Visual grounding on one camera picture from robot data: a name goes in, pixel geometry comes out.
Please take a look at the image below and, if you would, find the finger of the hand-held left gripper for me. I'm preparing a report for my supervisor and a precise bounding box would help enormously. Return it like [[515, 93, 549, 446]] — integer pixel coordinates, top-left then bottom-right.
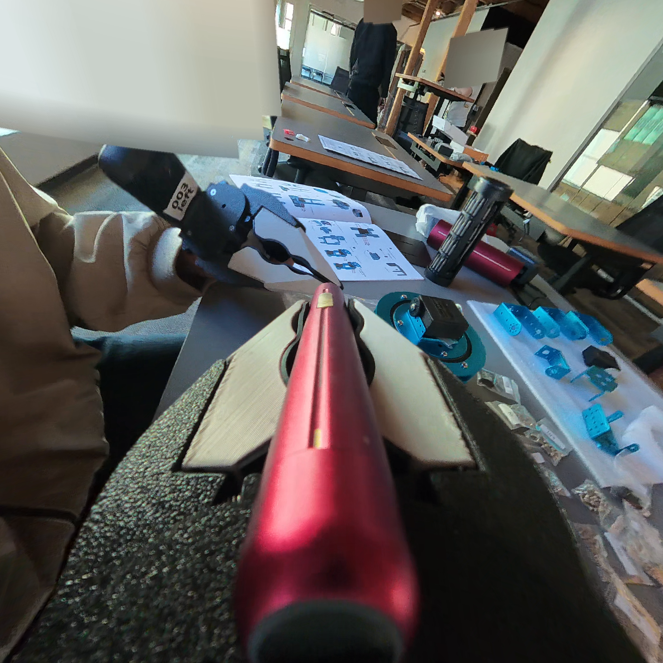
[[227, 242, 326, 292], [249, 210, 344, 290]]

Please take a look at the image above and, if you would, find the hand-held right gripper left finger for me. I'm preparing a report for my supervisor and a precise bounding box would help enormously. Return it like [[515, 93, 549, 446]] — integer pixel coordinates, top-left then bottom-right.
[[180, 299, 311, 474]]

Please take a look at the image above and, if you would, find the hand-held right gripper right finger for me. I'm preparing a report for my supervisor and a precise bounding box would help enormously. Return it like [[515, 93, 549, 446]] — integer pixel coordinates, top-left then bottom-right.
[[346, 298, 476, 472]]

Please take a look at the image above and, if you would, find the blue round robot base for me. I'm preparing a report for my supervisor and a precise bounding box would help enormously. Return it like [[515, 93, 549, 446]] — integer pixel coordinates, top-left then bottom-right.
[[374, 291, 488, 384]]

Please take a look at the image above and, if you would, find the red electric screwdriver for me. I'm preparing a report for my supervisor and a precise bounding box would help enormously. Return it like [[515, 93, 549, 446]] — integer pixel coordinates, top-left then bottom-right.
[[236, 282, 420, 663]]

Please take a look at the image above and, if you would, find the person's left forearm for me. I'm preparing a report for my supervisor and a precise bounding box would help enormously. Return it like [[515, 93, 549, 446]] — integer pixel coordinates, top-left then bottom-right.
[[39, 210, 208, 332]]

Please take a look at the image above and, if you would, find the grey desk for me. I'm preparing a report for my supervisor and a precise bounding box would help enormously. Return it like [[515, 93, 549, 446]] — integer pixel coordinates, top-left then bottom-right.
[[155, 207, 663, 663]]

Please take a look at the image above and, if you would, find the office desk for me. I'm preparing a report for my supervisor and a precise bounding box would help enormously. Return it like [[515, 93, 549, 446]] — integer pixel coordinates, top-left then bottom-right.
[[460, 161, 663, 270], [269, 116, 455, 204]]

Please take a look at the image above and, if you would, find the person's left hand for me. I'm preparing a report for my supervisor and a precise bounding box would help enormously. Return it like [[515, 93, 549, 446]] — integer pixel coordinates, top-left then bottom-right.
[[176, 248, 260, 291]]

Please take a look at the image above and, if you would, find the printed instruction manual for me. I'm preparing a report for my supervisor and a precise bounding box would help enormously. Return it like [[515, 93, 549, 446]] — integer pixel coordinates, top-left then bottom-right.
[[229, 174, 424, 283]]

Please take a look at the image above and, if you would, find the flat white foam sheet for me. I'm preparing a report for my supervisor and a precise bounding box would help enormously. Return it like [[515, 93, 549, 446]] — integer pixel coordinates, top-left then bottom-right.
[[466, 299, 663, 490]]

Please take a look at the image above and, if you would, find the white printed sheet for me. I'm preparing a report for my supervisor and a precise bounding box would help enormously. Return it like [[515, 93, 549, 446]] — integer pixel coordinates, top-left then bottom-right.
[[317, 135, 423, 181]]

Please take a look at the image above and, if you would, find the person's left leg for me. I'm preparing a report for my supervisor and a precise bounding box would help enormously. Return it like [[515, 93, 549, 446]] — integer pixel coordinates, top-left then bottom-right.
[[70, 329, 190, 467]]

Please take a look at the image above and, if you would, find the black metal plate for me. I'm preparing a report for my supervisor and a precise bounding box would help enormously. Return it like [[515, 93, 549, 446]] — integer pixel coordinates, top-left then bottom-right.
[[391, 230, 432, 266]]

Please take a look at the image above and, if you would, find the pile of small screw bags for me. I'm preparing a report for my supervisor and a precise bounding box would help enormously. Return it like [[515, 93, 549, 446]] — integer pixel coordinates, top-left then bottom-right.
[[475, 369, 663, 663]]

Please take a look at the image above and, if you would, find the set of blue metal brackets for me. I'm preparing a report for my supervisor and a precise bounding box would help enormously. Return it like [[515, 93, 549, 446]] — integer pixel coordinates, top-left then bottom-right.
[[492, 303, 640, 457]]

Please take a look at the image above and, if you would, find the white plastic bag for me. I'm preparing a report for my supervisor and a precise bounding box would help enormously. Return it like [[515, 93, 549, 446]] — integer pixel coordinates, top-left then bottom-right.
[[416, 203, 449, 240]]

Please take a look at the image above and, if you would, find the red cylindrical case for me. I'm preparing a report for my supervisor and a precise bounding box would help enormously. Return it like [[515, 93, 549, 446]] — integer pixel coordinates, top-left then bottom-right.
[[426, 219, 526, 287]]

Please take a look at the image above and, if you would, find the black bit holder cylinder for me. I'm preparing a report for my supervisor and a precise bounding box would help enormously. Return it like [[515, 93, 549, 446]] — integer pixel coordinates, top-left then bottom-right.
[[425, 176, 513, 288]]

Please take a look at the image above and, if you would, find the dark grey box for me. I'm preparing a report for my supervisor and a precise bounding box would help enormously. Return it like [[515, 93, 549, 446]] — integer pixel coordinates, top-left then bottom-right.
[[508, 246, 542, 291]]

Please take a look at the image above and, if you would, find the black servo motor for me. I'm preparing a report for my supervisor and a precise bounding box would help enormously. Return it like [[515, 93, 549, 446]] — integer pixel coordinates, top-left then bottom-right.
[[581, 344, 621, 371]]

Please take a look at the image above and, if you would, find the person's beige jacket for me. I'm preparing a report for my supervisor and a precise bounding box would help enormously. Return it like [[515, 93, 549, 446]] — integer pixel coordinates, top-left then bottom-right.
[[0, 147, 112, 663]]

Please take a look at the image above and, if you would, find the black jacket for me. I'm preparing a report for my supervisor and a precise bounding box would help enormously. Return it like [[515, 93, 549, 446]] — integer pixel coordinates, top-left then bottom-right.
[[492, 139, 553, 179]]

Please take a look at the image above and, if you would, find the black office chair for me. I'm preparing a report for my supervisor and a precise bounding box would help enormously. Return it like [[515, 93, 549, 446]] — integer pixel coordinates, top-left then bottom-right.
[[616, 197, 663, 245]]

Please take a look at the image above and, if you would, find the glass partition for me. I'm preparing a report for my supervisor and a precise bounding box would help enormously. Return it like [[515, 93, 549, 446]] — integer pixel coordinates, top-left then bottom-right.
[[557, 96, 663, 218]]

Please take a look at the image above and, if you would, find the wooden post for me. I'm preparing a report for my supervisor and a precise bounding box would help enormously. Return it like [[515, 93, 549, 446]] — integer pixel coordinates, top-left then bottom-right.
[[384, 0, 480, 136]]

